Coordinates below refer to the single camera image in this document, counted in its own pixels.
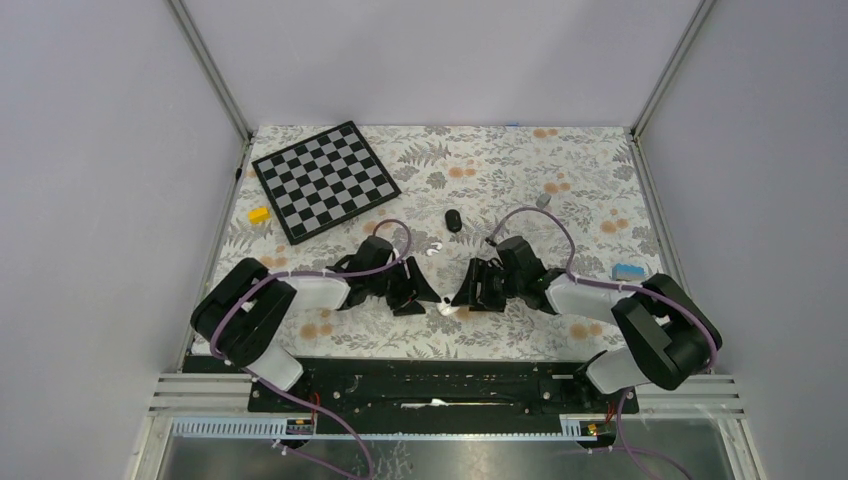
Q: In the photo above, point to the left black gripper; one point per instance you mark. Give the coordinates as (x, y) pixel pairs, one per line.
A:
(418, 286)

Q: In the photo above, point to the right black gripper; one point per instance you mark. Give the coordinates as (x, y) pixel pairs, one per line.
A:
(479, 271)

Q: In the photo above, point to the white earbud charging case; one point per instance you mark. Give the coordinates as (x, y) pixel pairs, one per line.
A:
(445, 307)

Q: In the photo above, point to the black earbud charging case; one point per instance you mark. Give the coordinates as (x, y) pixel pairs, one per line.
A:
(453, 221)

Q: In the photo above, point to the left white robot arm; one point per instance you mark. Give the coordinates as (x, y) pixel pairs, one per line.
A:
(242, 314)

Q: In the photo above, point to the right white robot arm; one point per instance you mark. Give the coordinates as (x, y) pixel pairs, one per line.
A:
(667, 337)

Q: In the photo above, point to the small grey block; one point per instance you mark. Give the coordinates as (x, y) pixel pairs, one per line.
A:
(543, 201)

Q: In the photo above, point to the floral table mat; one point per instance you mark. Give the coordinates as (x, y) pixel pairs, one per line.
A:
(492, 175)

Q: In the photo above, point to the blue grey block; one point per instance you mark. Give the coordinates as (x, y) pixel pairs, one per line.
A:
(621, 272)

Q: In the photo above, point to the black white checkerboard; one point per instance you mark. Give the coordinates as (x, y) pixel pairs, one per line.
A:
(323, 181)

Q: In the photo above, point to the yellow block far left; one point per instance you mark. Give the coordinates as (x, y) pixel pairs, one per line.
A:
(259, 215)

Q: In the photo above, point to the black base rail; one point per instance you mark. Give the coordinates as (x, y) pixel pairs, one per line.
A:
(404, 396)

